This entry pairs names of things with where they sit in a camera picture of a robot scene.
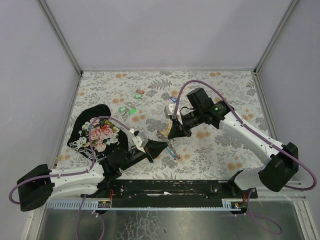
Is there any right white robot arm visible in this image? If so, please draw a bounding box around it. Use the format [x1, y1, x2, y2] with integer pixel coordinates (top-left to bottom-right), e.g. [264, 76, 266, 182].
[164, 88, 299, 192]

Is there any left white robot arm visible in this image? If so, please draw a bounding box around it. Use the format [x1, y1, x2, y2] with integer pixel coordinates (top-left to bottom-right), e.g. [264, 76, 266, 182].
[16, 139, 168, 212]

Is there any yellow key tag upper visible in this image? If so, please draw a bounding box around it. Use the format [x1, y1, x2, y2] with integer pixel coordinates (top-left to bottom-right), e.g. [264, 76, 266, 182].
[161, 129, 170, 135]

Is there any green key tag middle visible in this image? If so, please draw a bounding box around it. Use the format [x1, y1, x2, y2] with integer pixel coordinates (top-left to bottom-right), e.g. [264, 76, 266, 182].
[129, 108, 137, 115]

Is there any green key tag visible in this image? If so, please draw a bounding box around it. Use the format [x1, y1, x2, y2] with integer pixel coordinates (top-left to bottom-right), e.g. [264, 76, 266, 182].
[135, 94, 143, 99]
[129, 108, 137, 115]
[118, 106, 127, 113]

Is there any black floral cloth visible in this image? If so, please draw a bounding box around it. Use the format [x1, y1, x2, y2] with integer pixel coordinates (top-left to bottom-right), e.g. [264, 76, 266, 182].
[67, 104, 129, 162]

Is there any green key tag left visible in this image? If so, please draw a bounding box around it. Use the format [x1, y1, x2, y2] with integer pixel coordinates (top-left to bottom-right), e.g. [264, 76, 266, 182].
[118, 106, 127, 113]

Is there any floral table mat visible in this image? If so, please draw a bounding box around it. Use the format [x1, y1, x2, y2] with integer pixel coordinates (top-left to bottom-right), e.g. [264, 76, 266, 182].
[51, 70, 285, 181]

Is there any green key tag upper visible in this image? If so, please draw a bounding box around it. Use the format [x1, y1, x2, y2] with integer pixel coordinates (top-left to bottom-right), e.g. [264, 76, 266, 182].
[135, 94, 143, 99]

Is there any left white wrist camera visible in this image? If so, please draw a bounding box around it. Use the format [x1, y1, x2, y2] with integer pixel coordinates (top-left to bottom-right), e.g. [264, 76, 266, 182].
[132, 132, 149, 153]

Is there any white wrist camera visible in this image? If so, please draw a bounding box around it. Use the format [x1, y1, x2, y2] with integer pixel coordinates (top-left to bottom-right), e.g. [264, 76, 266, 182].
[164, 103, 183, 124]
[132, 132, 149, 153]

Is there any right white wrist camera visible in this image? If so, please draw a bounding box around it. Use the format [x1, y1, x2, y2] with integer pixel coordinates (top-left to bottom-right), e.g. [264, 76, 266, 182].
[164, 103, 183, 124]

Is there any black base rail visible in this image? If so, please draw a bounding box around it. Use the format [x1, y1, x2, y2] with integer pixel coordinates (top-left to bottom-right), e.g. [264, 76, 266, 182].
[92, 179, 250, 208]

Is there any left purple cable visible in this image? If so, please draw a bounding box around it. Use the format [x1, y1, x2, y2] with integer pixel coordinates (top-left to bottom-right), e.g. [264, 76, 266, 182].
[8, 116, 137, 240]

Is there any left white cable duct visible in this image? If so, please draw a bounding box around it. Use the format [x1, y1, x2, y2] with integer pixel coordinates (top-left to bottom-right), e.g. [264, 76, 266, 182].
[46, 199, 111, 211]

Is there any white cable duct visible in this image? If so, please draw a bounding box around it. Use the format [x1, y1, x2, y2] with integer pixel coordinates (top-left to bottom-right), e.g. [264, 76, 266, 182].
[221, 199, 247, 213]
[46, 199, 111, 211]

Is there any right white cable duct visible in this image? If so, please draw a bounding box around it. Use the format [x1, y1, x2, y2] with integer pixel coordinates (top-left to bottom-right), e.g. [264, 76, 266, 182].
[221, 199, 247, 213]

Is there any left aluminium frame post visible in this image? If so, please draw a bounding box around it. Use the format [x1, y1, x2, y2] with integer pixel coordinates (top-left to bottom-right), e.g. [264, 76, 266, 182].
[36, 0, 83, 76]

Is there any aluminium frame post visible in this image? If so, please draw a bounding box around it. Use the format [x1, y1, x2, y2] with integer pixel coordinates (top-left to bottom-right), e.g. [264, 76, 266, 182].
[36, 0, 83, 76]
[253, 0, 300, 76]

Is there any right aluminium frame post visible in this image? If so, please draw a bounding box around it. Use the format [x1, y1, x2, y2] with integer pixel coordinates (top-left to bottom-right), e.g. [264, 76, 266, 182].
[253, 0, 300, 76]

